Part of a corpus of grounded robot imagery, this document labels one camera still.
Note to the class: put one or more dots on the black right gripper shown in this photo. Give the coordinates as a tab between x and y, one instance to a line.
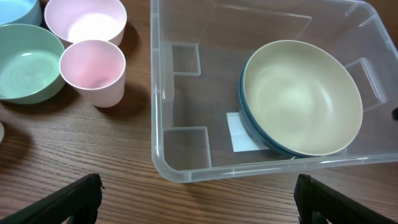
395	114

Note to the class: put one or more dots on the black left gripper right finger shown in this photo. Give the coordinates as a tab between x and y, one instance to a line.
319	203

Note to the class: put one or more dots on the cream cup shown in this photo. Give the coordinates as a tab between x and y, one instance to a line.
2	132

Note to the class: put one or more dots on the pink bowl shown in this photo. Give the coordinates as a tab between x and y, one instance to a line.
74	21

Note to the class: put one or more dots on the mint green bowl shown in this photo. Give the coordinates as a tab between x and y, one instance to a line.
30	58

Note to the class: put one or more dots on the white label in bin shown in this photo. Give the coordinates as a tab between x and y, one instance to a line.
241	140

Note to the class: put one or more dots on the dark teal plate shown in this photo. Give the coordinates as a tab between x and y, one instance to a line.
243	101
256	138

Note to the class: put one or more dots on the pink cup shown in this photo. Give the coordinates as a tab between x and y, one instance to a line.
95	69

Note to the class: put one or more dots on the clear plastic storage bin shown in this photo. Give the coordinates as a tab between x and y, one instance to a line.
198	49

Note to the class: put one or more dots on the cream plate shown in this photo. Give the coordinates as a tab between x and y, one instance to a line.
303	98

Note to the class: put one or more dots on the light blue bowl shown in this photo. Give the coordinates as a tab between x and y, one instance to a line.
21	12

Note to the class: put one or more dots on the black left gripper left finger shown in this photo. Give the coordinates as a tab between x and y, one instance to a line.
76	203

